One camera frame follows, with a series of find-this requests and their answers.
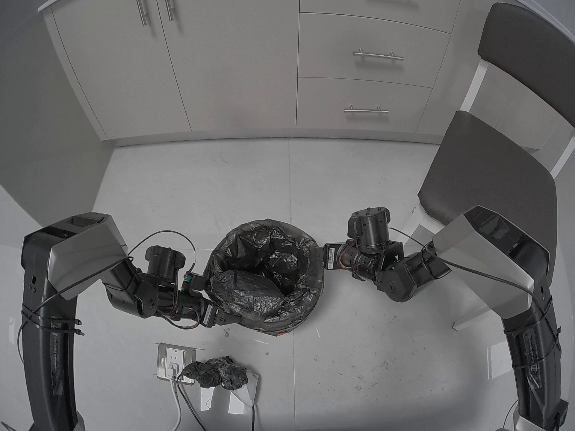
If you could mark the grey chair with white legs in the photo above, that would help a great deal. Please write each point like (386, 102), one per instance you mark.
(485, 173)

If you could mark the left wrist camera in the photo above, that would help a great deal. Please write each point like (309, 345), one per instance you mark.
(194, 282)

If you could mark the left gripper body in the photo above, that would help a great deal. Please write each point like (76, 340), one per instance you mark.
(197, 309)

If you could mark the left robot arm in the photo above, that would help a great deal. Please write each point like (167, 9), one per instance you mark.
(45, 353)

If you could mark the cream cabinet with drawers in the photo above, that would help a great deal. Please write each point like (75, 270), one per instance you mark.
(242, 61)

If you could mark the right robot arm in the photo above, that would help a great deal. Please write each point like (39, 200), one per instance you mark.
(530, 353)

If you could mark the crumpled black plastic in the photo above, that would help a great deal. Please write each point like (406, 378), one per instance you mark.
(215, 373)

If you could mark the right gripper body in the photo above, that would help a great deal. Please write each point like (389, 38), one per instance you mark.
(334, 254)

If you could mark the black plastic bag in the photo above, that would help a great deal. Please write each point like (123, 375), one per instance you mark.
(251, 294)

